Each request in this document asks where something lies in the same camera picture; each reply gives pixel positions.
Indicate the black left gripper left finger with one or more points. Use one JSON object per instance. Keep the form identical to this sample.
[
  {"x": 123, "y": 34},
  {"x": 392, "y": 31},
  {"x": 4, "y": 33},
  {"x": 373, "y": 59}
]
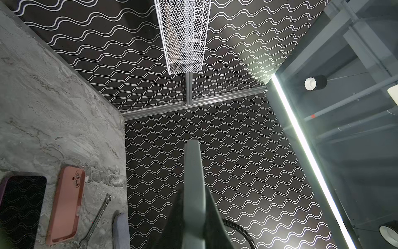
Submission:
[{"x": 172, "y": 235}]

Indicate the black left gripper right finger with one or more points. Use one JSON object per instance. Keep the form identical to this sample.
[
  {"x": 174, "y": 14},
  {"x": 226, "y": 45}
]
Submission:
[{"x": 214, "y": 231}]

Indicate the black smartphone green case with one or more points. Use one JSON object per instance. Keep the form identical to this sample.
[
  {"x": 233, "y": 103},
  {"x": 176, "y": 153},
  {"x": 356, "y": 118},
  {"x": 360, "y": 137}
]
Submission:
[{"x": 194, "y": 197}]

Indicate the pink phone case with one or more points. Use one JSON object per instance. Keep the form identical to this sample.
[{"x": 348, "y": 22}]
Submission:
[{"x": 64, "y": 218}]

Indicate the phone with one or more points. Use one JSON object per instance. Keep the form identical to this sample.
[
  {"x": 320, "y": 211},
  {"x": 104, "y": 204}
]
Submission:
[{"x": 22, "y": 197}]

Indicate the purple round object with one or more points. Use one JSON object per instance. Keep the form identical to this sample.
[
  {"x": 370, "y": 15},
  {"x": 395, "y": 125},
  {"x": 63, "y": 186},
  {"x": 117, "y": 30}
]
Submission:
[{"x": 121, "y": 233}]

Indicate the white LED light strip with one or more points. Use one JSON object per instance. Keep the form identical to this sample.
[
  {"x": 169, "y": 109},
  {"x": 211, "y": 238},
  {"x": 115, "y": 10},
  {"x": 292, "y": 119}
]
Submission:
[{"x": 314, "y": 165}]

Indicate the round ceiling spot lamp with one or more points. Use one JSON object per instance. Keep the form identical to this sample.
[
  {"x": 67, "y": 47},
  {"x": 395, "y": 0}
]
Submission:
[{"x": 315, "y": 83}]

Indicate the white wire mesh basket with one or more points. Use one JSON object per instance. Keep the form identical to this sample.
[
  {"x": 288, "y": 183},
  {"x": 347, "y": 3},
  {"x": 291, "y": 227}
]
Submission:
[{"x": 183, "y": 28}]

